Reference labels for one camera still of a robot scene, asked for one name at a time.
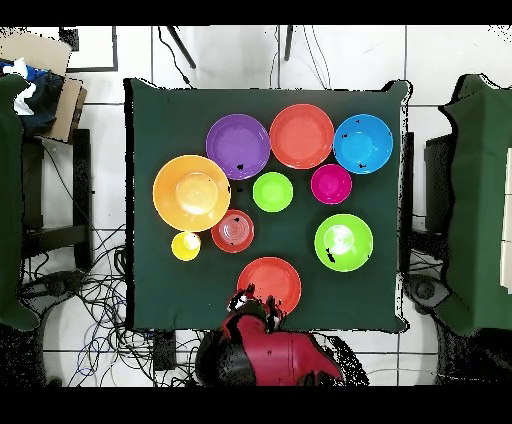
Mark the large red bowl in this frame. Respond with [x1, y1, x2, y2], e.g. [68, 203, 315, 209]
[236, 256, 303, 317]
[269, 103, 336, 170]

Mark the small green bowl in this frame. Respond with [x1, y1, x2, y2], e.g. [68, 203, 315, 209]
[252, 171, 295, 214]

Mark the small red bowl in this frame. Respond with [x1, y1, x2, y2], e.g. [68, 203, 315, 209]
[210, 208, 256, 254]

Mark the large orange bowl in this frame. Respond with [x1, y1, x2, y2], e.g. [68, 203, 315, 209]
[152, 154, 232, 233]

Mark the purple bowl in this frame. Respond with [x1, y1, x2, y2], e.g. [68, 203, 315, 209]
[205, 113, 272, 181]

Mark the yellow cup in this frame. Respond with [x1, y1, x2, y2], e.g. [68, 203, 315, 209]
[170, 230, 202, 262]

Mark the pink bowl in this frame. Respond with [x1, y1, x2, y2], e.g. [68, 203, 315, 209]
[310, 163, 354, 206]

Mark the large green bowl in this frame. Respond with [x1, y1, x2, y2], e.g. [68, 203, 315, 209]
[313, 213, 375, 273]

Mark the dark green table cloth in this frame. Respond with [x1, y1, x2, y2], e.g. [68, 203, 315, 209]
[123, 76, 412, 334]

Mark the blue bowl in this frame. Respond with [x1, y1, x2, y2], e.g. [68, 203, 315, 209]
[332, 113, 395, 176]

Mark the black power box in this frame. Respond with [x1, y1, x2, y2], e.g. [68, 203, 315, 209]
[153, 330, 178, 372]

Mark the black tripod leg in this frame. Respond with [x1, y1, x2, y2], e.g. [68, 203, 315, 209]
[165, 25, 197, 70]
[283, 25, 295, 62]

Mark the green cloth covered table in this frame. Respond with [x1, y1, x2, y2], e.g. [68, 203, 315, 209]
[437, 73, 512, 337]
[0, 73, 41, 331]

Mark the blue cloth bag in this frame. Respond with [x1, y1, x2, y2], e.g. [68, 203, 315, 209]
[0, 57, 65, 137]

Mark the white board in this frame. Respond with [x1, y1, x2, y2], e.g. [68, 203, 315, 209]
[499, 147, 512, 295]

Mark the brown cardboard box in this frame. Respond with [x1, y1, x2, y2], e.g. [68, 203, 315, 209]
[0, 29, 88, 144]

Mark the tangle of floor cables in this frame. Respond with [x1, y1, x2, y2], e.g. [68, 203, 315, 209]
[21, 223, 201, 387]

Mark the black stool frame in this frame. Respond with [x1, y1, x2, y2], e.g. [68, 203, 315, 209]
[21, 128, 93, 269]

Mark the black cable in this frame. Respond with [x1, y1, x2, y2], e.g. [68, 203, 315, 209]
[157, 25, 194, 88]

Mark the black floor frame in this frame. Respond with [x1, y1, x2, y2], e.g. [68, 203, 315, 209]
[58, 25, 120, 74]

